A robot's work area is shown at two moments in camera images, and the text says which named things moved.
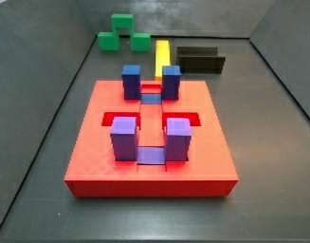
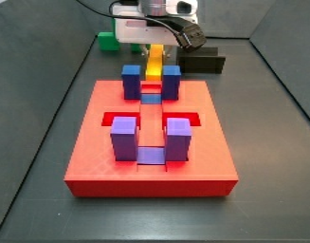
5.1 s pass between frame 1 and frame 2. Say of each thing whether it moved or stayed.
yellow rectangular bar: moved
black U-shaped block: stayed
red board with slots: stayed
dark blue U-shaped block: stayed
